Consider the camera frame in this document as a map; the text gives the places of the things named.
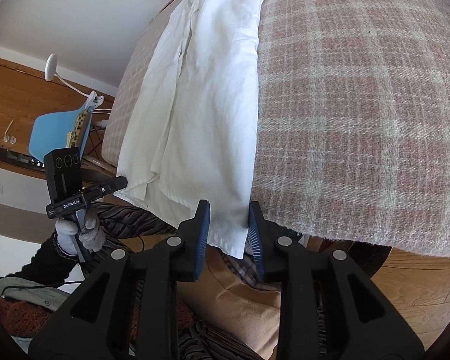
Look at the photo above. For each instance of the light blue chair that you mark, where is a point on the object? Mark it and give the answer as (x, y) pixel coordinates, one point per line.
(52, 131)

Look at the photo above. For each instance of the white long-sleeved shirt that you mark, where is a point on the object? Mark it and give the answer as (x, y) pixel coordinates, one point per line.
(210, 101)

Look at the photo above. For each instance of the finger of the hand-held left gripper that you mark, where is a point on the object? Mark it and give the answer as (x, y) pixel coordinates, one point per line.
(110, 184)

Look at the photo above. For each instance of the pink plaid blanket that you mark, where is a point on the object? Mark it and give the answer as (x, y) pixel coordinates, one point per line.
(360, 120)

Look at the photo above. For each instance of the leopard print cloth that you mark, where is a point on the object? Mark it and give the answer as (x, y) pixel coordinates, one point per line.
(79, 123)

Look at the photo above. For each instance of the white gooseneck lamp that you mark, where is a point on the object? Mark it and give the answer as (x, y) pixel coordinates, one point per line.
(51, 66)

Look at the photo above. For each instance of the dark striped cloth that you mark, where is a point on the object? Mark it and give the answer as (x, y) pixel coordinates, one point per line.
(135, 221)

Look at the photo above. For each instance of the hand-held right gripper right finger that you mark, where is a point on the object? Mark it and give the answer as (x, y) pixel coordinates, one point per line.
(255, 240)

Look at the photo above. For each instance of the rust knit cloth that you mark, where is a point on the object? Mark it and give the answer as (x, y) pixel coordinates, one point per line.
(18, 315)

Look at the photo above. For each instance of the person's left forearm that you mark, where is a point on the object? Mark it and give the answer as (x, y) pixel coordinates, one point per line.
(45, 266)

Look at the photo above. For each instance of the grey green cloth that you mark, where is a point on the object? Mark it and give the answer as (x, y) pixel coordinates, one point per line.
(26, 292)

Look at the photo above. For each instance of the small white plug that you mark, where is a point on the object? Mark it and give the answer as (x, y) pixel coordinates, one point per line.
(12, 139)

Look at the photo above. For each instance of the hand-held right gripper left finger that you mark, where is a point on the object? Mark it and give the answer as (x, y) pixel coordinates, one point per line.
(204, 232)

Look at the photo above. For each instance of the person's left hand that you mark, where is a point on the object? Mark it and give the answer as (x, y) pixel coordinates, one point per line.
(65, 232)

